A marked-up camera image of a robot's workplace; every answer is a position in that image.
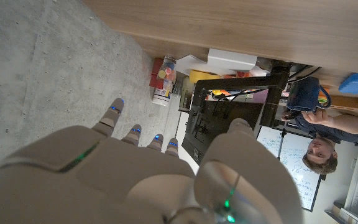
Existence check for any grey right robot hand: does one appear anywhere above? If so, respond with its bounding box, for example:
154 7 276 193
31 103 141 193
0 98 305 224

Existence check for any yellow toy block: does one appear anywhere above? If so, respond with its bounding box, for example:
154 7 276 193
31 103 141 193
188 69 223 84

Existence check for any wooden toy block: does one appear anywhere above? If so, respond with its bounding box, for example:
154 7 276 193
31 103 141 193
329 95 358 110

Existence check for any white labelled canister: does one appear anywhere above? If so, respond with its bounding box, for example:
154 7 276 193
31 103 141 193
151 79 177 108

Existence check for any black computer monitor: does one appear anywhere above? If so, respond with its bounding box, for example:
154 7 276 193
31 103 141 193
181 98 265 166

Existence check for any red box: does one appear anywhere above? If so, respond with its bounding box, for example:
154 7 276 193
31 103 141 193
149 57 165 90

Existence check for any clear jar with toys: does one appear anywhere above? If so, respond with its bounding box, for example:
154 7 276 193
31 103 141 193
156 55 177 82

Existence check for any white sheet of paper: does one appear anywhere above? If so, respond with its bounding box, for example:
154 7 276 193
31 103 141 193
175 54 209 77

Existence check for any white flat box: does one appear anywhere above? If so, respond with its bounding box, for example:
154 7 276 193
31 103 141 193
206 48 259 72

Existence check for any dark blue mug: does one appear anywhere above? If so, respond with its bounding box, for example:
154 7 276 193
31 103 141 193
286 76 333 113

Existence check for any person in dark shirt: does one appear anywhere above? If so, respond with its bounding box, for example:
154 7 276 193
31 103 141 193
280 108 358 175

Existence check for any whiteboard with black frame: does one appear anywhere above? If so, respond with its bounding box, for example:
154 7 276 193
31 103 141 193
255 125 327 213

